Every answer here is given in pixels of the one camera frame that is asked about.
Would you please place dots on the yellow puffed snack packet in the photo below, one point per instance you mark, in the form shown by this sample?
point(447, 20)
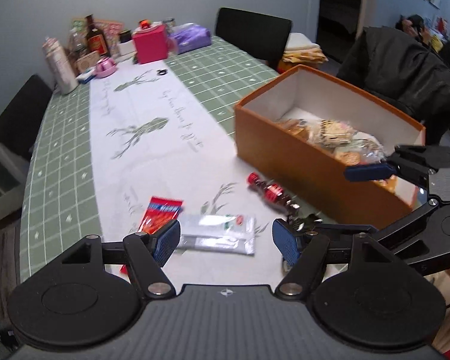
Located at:
point(332, 131)

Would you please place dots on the dotted game boards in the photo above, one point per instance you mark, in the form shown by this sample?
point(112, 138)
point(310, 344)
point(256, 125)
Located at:
point(112, 32)

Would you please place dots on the pink box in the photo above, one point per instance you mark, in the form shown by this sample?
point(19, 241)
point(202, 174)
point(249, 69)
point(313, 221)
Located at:
point(150, 45)

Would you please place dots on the purple tissue pack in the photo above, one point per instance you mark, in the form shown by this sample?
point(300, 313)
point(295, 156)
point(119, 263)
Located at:
point(191, 37)

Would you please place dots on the black chair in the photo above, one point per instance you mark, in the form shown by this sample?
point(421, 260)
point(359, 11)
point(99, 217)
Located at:
point(253, 33)
point(20, 116)

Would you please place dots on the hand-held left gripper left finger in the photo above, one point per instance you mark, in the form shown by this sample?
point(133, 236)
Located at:
point(167, 242)

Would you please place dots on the white labelled snack packet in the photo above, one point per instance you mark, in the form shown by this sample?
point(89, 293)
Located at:
point(217, 225)

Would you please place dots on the brown glass bottle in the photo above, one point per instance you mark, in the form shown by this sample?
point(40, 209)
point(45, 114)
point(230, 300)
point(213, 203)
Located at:
point(96, 37)

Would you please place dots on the pink round container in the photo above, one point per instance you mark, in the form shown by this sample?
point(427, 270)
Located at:
point(106, 67)

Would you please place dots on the black jar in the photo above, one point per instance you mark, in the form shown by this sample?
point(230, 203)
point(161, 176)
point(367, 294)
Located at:
point(125, 36)

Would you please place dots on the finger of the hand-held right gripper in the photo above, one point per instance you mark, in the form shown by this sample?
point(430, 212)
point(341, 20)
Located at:
point(405, 228)
point(367, 172)

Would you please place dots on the small beige radio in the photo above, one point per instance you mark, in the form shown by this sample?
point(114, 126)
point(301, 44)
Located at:
point(88, 62)

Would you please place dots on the green checked tablecloth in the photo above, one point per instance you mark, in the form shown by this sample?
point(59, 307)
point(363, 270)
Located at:
point(60, 150)

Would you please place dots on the red drink bottle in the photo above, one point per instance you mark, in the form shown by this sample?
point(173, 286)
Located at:
point(273, 193)

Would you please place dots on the dark green snack packet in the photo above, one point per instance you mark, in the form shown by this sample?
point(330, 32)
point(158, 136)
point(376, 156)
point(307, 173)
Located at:
point(303, 220)

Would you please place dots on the small orange snack packet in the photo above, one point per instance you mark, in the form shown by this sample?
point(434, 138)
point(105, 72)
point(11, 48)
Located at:
point(348, 156)

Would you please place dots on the white deer print table runner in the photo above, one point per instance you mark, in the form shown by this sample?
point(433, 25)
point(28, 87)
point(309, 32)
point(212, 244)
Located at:
point(153, 150)

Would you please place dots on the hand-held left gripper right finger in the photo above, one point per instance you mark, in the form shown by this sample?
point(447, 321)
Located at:
point(285, 240)

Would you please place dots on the dark jacket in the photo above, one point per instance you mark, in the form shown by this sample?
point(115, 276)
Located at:
point(401, 75)

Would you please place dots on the folded yellow cloth stack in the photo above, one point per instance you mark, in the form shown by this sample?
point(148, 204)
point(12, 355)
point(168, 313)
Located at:
point(303, 50)

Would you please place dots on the clear packet of mixed snacks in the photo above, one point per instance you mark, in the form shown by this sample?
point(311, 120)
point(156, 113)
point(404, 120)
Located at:
point(292, 126)

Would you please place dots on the orange cardboard box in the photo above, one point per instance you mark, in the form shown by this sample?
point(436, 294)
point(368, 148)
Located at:
point(322, 150)

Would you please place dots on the red snack packet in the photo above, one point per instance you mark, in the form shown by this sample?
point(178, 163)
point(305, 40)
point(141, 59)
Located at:
point(159, 215)

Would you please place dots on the plain white plastic packet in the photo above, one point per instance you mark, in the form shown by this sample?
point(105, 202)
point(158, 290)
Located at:
point(213, 245)

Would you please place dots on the small white box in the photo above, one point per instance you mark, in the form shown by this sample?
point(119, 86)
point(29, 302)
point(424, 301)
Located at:
point(126, 48)

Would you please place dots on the clear plastic bottle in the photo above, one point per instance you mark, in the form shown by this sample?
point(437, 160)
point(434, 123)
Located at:
point(77, 47)

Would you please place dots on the white dish with strawberry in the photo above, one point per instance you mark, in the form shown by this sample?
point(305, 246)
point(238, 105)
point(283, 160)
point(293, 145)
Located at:
point(148, 25)

